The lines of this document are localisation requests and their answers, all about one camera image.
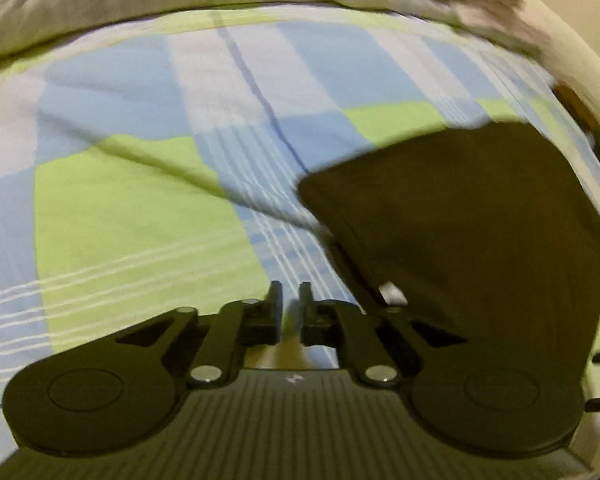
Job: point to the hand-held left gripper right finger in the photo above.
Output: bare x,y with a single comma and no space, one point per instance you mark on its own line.
305,310

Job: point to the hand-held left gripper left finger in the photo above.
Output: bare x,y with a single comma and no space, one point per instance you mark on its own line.
276,310

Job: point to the dark brown t-shirt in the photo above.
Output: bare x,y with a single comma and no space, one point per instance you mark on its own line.
470,220

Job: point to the checked blue green bed sheet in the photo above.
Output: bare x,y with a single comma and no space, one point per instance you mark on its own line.
130,210

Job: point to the brown wooden object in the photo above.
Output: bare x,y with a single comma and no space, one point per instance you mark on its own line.
577,105

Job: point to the cream cushion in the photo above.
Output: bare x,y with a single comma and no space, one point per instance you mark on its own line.
580,45

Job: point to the grey quilt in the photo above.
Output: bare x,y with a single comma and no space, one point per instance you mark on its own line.
80,0

